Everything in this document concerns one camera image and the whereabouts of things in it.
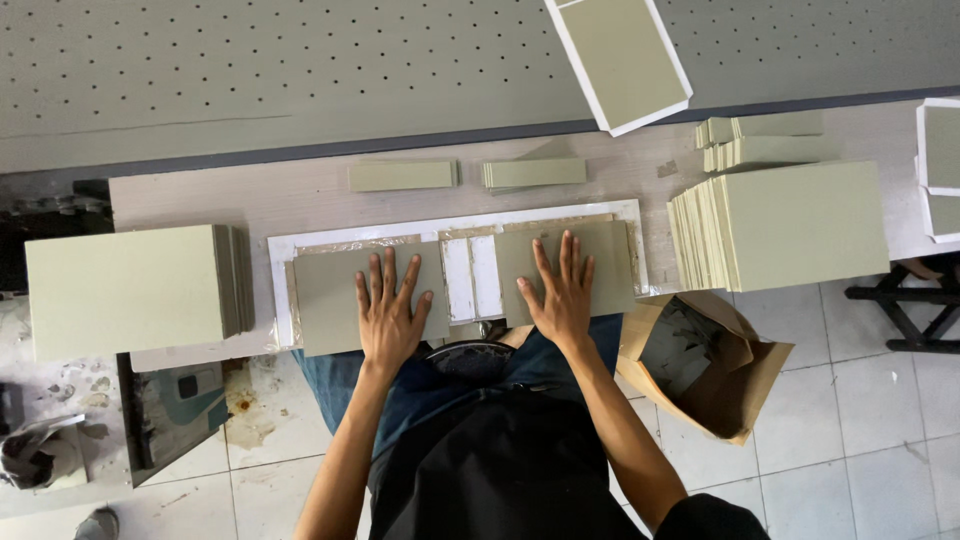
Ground person's left hand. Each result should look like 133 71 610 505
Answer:
355 247 435 371

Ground person's right hand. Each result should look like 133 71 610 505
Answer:
516 229 597 351

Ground grey cover board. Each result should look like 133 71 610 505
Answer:
494 219 638 329
292 241 452 358

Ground person's blue jeans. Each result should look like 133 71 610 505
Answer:
291 313 625 460

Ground white spine strip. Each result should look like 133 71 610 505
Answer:
441 237 477 324
470 234 505 321

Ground black round stool seat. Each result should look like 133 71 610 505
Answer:
424 339 519 385

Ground white glued paper sheet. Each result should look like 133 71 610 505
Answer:
267 198 651 351

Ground small stack of grey strips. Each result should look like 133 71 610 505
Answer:
348 159 462 194
481 156 588 195

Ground person's black shirt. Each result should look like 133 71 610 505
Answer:
366 384 772 540

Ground brown paper waste bag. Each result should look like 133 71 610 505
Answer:
615 290 795 447

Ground printed cardboard box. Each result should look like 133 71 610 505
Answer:
115 352 231 489

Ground white-edged finished book cover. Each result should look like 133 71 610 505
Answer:
918 184 960 245
543 0 694 138
915 96 960 198

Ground fanned stack of grey boards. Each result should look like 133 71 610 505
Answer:
666 159 892 294

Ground large stack of grey boards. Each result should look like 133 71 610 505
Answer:
24 223 257 366

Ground stack of narrow grey boards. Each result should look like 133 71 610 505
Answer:
694 110 825 150
702 135 842 174

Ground grey perforated panel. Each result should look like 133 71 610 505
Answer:
0 0 960 175

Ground black metal stand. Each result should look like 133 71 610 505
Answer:
845 255 960 355

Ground grey shoe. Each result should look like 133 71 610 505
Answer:
73 507 120 540

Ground crumpled grey paper bag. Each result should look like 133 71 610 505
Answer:
0 414 91 493

